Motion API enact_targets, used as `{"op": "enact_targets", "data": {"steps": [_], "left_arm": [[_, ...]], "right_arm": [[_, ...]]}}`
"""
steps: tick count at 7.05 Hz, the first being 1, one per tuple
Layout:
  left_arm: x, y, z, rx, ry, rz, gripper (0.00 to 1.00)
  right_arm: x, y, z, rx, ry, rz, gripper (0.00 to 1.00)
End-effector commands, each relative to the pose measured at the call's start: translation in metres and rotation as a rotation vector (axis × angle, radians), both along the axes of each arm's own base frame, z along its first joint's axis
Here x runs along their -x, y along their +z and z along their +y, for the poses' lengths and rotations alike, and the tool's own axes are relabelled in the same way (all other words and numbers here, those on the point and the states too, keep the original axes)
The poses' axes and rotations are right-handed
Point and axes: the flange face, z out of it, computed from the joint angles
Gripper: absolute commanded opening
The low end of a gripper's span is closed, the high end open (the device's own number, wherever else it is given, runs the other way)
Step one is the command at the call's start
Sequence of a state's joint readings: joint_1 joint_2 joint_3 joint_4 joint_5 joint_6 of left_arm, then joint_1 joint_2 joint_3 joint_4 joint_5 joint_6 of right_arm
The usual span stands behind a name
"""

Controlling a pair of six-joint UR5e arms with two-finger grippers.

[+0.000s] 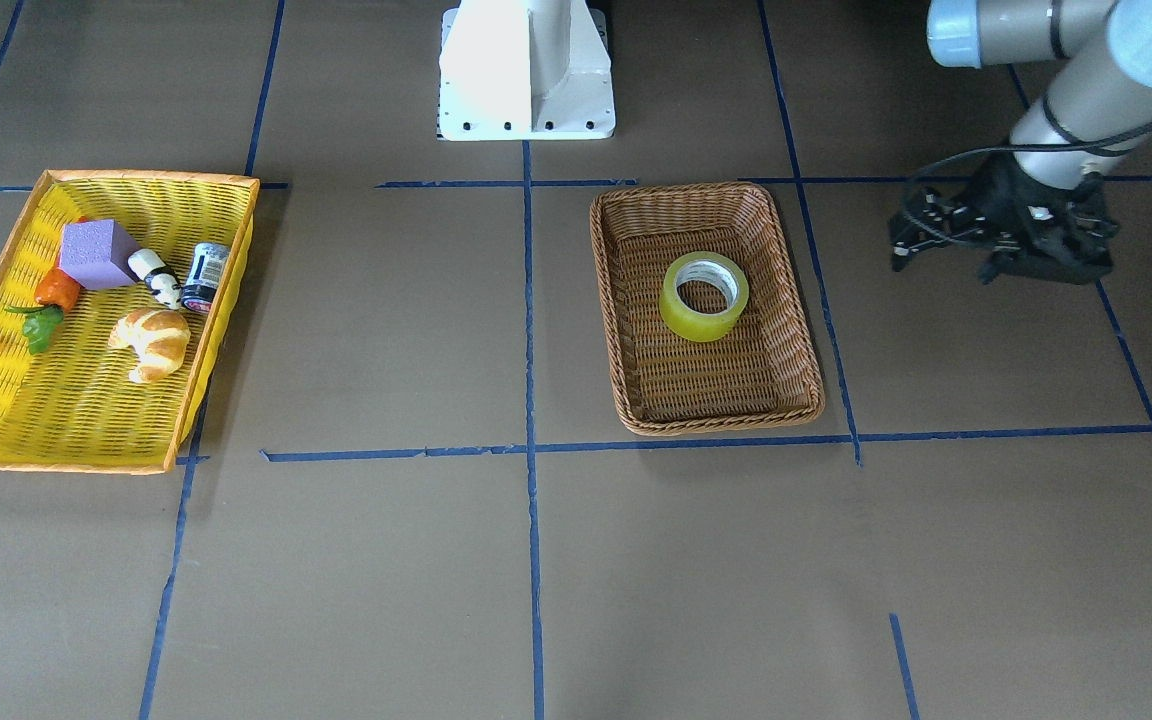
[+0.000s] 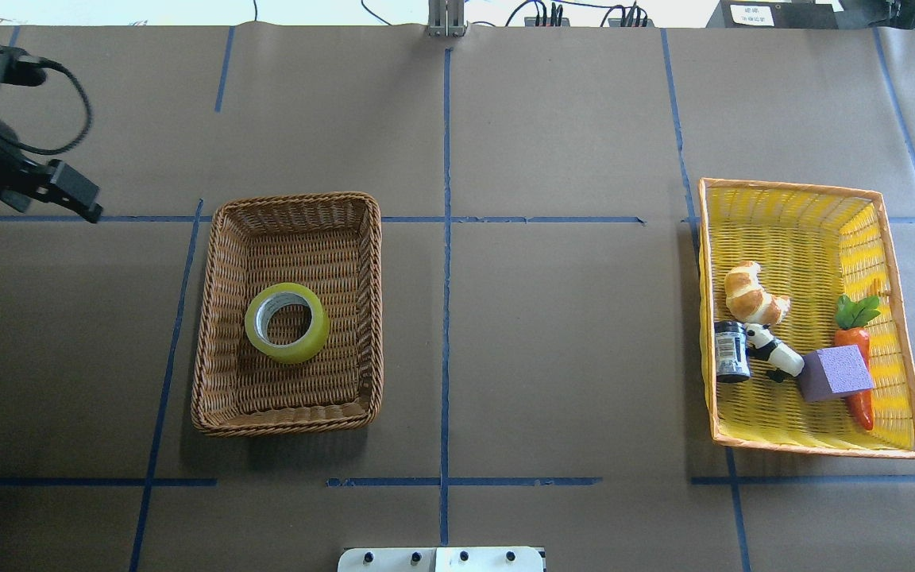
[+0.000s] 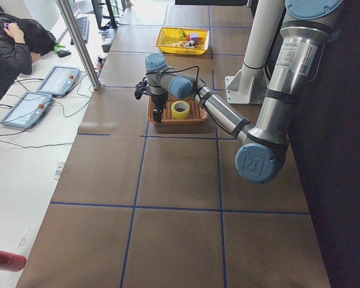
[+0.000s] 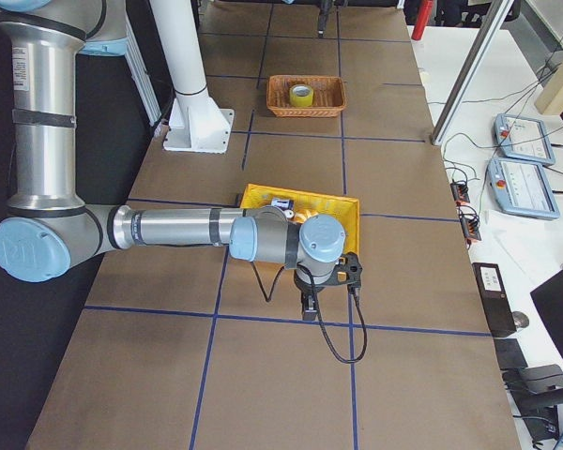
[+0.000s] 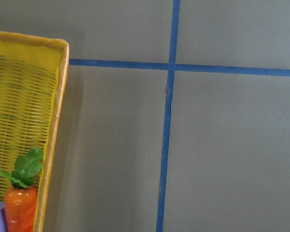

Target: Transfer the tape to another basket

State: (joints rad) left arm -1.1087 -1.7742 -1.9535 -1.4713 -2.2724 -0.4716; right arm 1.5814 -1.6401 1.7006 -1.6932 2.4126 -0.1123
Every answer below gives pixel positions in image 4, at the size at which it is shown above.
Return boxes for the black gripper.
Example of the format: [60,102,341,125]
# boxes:
[317,0,334,38]
[294,269,341,322]

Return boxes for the yellow tape roll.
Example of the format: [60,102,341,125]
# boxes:
[289,84,314,108]

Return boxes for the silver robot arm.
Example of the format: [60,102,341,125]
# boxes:
[0,1,356,320]

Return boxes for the brown wicker basket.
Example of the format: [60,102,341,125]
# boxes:
[266,75,346,118]

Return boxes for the yellow plastic woven basket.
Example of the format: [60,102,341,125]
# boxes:
[240,184,360,254]

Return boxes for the toy croissant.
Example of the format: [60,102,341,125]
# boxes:
[294,209,318,224]

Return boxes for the small dark can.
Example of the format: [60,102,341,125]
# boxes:
[270,198,294,211]

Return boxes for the orange black connector lower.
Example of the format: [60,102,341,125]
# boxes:
[458,205,481,244]

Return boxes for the orange black connector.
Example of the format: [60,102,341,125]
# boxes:
[458,205,481,244]
[450,180,470,204]

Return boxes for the orange black connector upper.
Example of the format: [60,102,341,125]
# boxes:
[450,180,470,204]

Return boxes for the black box with label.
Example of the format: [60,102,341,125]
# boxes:
[472,262,516,338]

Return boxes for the upper teach pendant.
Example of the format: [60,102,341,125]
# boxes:
[494,113,555,166]

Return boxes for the teach pendant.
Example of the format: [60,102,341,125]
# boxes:
[494,113,555,166]
[487,157,560,220]

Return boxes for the lower teach pendant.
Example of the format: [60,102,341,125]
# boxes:
[487,157,560,220]

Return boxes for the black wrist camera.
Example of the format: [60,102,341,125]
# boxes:
[334,252,362,297]

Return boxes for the white pedestal column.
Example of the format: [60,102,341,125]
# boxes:
[150,0,235,154]

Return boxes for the aluminium frame post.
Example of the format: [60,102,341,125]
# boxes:
[431,0,514,146]

